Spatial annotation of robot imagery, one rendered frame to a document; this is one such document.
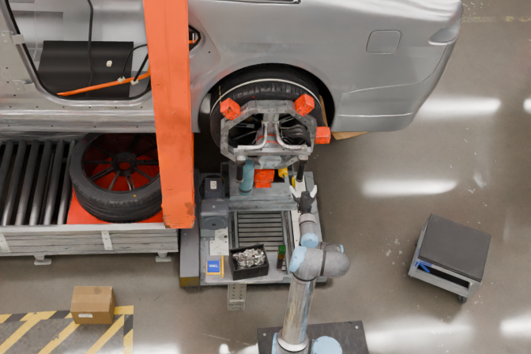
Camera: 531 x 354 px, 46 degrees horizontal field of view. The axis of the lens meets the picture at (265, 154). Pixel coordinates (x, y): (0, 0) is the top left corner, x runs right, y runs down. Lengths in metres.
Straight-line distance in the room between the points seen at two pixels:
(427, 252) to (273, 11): 1.76
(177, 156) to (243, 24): 0.73
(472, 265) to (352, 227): 0.84
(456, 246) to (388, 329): 0.66
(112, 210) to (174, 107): 1.19
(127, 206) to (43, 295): 0.77
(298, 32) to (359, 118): 0.79
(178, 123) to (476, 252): 2.07
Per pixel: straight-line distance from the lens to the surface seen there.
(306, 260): 2.76
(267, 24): 3.18
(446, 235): 4.07
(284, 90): 3.42
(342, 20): 3.22
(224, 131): 3.50
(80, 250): 4.04
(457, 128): 5.15
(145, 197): 3.77
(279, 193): 4.13
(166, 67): 2.64
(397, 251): 4.31
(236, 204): 4.16
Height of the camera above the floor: 3.58
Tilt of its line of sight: 51 degrees down
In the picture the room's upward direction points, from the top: 7 degrees clockwise
